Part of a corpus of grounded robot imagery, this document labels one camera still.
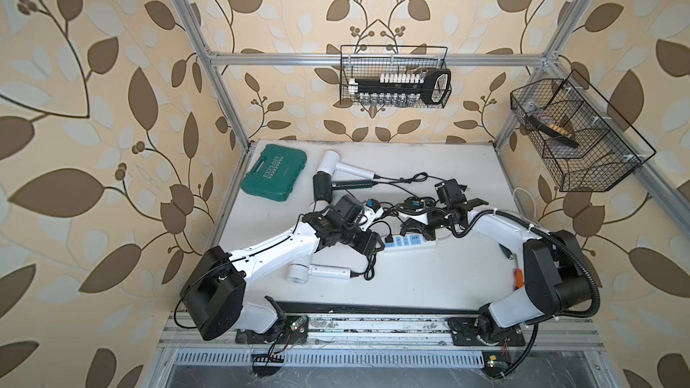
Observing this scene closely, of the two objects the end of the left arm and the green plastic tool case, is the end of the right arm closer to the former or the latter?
the end of the left arm

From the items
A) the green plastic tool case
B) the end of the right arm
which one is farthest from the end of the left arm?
the green plastic tool case

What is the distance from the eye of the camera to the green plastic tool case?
1.03 meters
